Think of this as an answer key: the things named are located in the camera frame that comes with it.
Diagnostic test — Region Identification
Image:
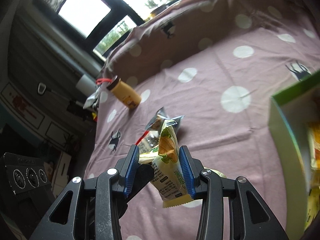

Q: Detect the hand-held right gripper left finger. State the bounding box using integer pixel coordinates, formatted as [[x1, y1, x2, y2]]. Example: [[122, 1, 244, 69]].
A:
[[30, 144, 140, 240]]

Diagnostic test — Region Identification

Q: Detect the black framed window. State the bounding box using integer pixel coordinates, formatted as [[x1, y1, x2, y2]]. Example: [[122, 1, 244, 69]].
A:
[[35, 0, 208, 62]]

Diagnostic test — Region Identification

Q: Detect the orange seed snack packet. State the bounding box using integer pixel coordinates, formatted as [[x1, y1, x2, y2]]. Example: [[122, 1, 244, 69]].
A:
[[136, 107, 173, 155]]

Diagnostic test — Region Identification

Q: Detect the green cardboard box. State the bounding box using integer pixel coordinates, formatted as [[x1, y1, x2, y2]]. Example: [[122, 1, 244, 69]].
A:
[[268, 70, 320, 232]]

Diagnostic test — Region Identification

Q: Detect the pink dotted bedsheet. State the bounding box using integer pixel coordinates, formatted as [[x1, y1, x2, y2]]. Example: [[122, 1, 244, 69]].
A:
[[85, 0, 320, 240]]

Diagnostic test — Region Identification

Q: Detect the black stick with grey handle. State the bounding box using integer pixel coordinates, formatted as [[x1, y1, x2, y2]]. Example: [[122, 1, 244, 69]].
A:
[[37, 82, 85, 113]]

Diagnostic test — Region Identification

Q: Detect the white paper roll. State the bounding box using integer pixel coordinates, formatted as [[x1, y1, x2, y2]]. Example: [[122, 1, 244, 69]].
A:
[[76, 74, 97, 90]]

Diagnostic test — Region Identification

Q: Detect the yellow bear bottle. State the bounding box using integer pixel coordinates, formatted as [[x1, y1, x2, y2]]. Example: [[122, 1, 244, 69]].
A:
[[96, 76, 142, 110]]

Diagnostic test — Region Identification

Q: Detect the yellow serrated-edge snack packet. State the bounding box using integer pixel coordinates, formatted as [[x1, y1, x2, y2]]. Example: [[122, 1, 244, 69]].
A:
[[307, 121, 320, 170]]

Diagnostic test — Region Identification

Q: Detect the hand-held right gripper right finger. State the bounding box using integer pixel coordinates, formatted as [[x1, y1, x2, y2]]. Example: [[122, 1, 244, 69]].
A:
[[179, 145, 290, 240]]

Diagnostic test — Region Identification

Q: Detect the dark ribbed radiator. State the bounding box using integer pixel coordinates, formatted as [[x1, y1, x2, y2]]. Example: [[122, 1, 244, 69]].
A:
[[7, 12, 103, 80]]

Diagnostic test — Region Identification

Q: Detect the cream green-leaf snack packet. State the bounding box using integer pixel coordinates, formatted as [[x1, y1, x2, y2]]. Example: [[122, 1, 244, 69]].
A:
[[149, 119, 193, 208]]

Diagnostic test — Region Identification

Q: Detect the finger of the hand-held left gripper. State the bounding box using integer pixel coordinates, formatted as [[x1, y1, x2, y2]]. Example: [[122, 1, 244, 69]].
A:
[[117, 163, 155, 220]]

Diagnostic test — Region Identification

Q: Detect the yellow jar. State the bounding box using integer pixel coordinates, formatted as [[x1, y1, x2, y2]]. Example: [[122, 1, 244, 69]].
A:
[[146, 6, 160, 20]]

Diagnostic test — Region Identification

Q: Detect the crumpled silver packet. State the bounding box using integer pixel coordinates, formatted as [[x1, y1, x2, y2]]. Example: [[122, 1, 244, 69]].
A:
[[83, 86, 103, 110]]

